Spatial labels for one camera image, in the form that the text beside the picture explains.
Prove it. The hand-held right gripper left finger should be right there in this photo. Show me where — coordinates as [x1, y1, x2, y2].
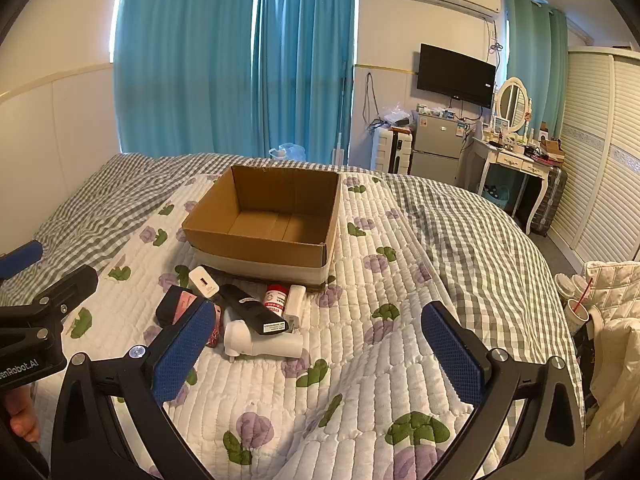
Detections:
[50, 297, 216, 480]

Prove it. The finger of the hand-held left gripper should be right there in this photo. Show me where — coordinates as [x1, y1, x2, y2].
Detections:
[0, 240, 45, 283]
[30, 264, 99, 331]

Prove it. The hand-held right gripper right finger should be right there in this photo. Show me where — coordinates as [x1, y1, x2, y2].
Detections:
[421, 301, 586, 480]

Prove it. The pink patterned packet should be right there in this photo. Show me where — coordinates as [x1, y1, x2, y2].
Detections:
[205, 302, 224, 348]

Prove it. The white and black gadget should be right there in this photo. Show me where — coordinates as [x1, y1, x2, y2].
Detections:
[155, 285, 211, 328]

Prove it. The white charger plug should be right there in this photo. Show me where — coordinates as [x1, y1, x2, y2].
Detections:
[188, 266, 221, 297]

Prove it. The black remote control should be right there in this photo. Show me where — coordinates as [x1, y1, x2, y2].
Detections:
[218, 284, 290, 338]

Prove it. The white handheld device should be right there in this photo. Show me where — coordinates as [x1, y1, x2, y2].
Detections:
[222, 307, 304, 363]

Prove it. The white bottle with red cap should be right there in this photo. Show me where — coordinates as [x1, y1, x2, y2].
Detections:
[263, 284, 288, 317]

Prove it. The small white tube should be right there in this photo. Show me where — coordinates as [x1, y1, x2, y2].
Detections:
[285, 285, 307, 331]

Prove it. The person's left hand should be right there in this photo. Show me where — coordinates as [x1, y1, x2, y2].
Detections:
[0, 387, 41, 443]

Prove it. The white floral quilt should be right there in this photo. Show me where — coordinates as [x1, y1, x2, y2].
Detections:
[30, 172, 506, 480]

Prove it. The cup with red straw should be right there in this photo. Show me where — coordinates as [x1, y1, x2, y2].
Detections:
[565, 280, 594, 336]

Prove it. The white quilted jacket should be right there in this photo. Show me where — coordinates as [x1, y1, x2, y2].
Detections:
[582, 260, 640, 461]

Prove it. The blue basket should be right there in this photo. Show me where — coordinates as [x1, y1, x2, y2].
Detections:
[482, 182, 511, 206]

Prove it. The grey suitcase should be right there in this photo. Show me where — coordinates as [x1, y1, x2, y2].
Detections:
[530, 162, 568, 237]

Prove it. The white dressing table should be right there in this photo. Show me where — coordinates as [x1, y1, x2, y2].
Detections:
[470, 137, 551, 233]

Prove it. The grey small fridge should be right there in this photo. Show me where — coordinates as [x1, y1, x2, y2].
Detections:
[409, 110, 468, 187]

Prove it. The white suitcase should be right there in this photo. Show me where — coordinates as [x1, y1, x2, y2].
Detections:
[374, 126, 415, 175]

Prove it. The white plastic bag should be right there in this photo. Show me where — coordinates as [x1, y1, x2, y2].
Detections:
[269, 143, 306, 161]

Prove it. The small brown cardboard box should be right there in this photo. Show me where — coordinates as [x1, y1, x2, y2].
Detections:
[540, 137, 566, 161]

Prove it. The white louvred wardrobe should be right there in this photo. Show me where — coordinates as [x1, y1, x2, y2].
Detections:
[547, 45, 640, 266]

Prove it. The clear plastic bag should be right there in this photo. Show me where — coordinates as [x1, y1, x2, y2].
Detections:
[382, 105, 412, 128]

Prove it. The wide blue curtain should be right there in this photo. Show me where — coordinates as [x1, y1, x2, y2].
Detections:
[114, 0, 260, 157]

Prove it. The oval white mirror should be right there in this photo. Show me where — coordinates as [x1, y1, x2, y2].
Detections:
[495, 77, 531, 131]

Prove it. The teal curtain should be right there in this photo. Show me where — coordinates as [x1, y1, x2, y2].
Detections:
[502, 0, 571, 138]

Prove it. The narrow blue curtain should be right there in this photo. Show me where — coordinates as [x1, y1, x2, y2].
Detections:
[252, 0, 358, 166]

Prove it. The black hanging cable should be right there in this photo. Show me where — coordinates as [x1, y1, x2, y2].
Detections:
[364, 72, 382, 131]

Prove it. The black wall television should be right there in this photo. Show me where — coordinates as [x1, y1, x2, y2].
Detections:
[417, 43, 497, 109]

